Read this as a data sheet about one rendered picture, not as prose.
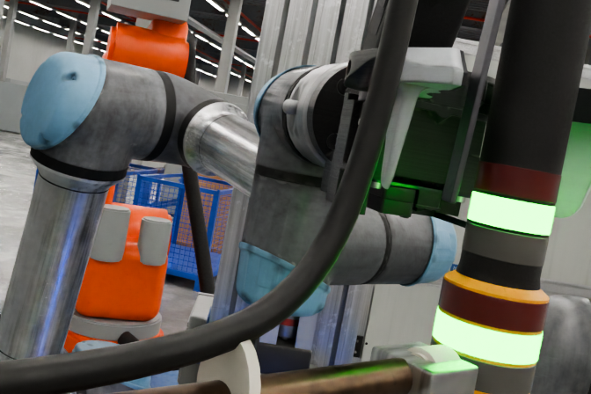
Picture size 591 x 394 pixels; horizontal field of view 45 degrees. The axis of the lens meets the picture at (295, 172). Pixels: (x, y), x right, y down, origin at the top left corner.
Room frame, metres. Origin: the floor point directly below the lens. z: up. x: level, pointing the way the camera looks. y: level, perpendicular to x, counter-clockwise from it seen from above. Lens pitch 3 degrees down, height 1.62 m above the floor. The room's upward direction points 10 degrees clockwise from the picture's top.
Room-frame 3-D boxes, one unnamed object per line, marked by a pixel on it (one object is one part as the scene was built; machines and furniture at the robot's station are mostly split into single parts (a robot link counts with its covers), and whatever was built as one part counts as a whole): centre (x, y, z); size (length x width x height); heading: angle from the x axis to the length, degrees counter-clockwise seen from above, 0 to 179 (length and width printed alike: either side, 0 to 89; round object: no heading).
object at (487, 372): (0.29, -0.09, 1.54); 0.04 x 0.04 x 0.01
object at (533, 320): (0.29, -0.09, 1.57); 0.04 x 0.04 x 0.01
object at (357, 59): (0.35, -0.04, 1.66); 0.09 x 0.05 x 0.02; 176
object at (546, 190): (0.29, -0.09, 1.62); 0.03 x 0.03 x 0.01
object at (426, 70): (0.30, -0.04, 1.64); 0.09 x 0.03 x 0.06; 176
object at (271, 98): (0.56, 0.00, 1.64); 0.11 x 0.08 x 0.09; 17
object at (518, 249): (0.29, -0.09, 1.60); 0.03 x 0.03 x 0.01
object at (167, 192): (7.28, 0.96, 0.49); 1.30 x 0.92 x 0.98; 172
